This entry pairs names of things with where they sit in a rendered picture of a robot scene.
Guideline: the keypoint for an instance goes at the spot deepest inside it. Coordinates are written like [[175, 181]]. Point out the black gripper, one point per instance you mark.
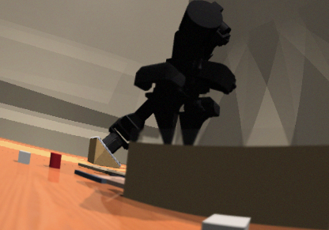
[[172, 90]]

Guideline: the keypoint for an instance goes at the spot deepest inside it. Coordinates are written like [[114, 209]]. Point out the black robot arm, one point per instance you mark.
[[201, 30]]

